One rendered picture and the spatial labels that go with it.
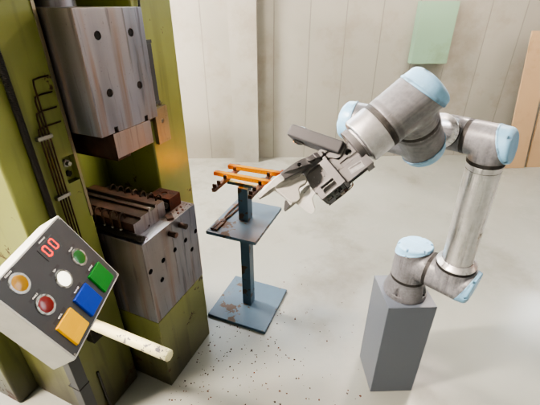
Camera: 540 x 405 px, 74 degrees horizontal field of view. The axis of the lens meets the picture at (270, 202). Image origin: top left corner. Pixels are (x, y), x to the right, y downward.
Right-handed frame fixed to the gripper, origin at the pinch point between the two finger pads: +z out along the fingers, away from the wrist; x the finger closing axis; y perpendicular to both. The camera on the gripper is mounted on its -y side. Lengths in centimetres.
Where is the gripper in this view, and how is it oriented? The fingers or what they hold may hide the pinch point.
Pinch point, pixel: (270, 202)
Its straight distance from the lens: 70.7
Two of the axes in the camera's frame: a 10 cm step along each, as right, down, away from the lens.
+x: 3.5, 1.7, 9.2
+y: 5.5, 7.6, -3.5
